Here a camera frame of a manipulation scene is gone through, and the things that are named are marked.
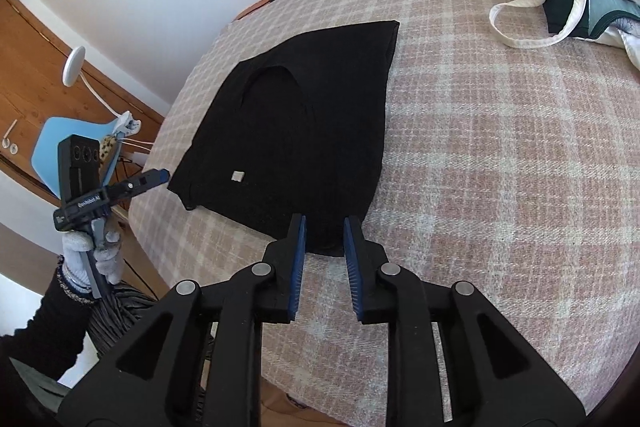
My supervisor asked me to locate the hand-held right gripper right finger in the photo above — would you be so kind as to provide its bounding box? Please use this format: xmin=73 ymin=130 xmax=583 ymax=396
xmin=343 ymin=215 xmax=587 ymax=427

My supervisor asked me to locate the person's dark striped garment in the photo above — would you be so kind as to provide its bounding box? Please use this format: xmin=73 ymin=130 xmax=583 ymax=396
xmin=85 ymin=282 xmax=211 ymax=408

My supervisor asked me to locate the teal garment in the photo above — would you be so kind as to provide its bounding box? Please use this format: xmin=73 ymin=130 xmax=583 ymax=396
xmin=582 ymin=0 xmax=640 ymax=38

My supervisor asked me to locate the white door handle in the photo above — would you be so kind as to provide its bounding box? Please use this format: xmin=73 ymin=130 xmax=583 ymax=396
xmin=2 ymin=119 xmax=18 ymax=154

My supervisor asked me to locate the black t-shirt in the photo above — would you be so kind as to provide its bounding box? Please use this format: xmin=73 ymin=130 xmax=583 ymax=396
xmin=167 ymin=21 xmax=401 ymax=258

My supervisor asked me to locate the white clip lamp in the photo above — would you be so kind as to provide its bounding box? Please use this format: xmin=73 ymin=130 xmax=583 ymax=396
xmin=61 ymin=47 xmax=143 ymax=138

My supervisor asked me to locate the pink plaid blanket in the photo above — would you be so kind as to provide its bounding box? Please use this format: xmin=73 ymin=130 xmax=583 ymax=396
xmin=127 ymin=0 xmax=640 ymax=418

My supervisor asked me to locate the white printed garment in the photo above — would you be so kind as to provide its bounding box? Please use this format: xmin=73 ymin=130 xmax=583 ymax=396
xmin=597 ymin=14 xmax=640 ymax=72

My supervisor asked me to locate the white lamp cable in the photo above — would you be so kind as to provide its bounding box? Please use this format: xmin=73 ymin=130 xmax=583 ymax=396
xmin=120 ymin=137 xmax=156 ymax=158

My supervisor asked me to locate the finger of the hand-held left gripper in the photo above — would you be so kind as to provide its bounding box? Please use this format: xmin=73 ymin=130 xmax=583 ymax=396
xmin=107 ymin=168 xmax=170 ymax=208

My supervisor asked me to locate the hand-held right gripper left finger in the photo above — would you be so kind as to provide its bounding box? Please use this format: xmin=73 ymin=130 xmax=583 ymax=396
xmin=56 ymin=213 xmax=307 ymax=427

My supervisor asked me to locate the leopard print cloth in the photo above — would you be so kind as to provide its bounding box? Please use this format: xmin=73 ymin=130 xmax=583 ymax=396
xmin=99 ymin=134 xmax=118 ymax=168

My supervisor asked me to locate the blue chair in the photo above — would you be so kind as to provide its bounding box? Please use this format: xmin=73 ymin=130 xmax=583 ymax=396
xmin=31 ymin=117 xmax=126 ymax=202

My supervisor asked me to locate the person's left forearm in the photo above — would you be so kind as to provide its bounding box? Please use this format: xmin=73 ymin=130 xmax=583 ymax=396
xmin=0 ymin=257 xmax=96 ymax=383

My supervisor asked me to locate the person's left hand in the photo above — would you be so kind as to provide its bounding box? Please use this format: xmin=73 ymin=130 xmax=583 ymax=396
xmin=62 ymin=227 xmax=123 ymax=295

